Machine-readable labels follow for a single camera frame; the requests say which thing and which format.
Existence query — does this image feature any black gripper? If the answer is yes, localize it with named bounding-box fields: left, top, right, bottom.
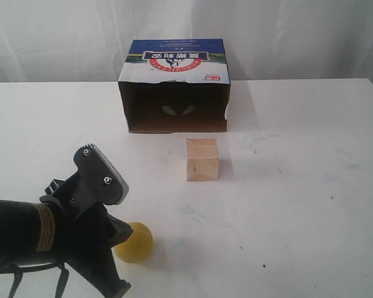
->
left=39, top=143, right=132, bottom=297

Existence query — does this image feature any yellow tennis ball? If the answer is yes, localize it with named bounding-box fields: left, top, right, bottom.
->
left=113, top=222, right=154, bottom=264

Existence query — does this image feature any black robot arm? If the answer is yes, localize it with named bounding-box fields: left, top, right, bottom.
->
left=0, top=144, right=133, bottom=297

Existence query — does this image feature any wooden cube block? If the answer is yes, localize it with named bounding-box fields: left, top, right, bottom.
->
left=186, top=138, right=219, bottom=181

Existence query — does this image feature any printed cardboard box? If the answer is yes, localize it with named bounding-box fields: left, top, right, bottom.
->
left=118, top=38, right=231, bottom=133

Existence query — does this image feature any white backdrop curtain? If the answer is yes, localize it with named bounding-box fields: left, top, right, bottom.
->
left=0, top=1, right=373, bottom=82

